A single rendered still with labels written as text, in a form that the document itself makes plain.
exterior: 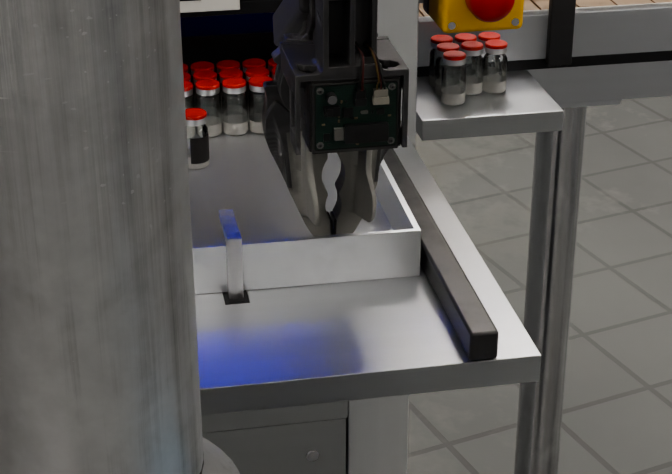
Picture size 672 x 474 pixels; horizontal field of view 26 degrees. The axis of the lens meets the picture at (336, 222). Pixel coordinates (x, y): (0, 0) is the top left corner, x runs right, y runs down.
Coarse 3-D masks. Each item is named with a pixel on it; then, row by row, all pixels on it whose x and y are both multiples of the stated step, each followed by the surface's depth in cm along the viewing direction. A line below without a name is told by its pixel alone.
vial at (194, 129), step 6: (186, 120) 115; (198, 120) 115; (204, 120) 116; (186, 126) 116; (192, 126) 116; (198, 126) 116; (204, 126) 116; (186, 132) 116; (192, 132) 116; (198, 132) 116; (204, 132) 116; (192, 138) 116; (192, 168) 117; (198, 168) 117
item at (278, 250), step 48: (240, 144) 122; (192, 192) 113; (240, 192) 113; (288, 192) 113; (336, 192) 113; (384, 192) 109; (192, 240) 106; (288, 240) 98; (336, 240) 99; (384, 240) 100
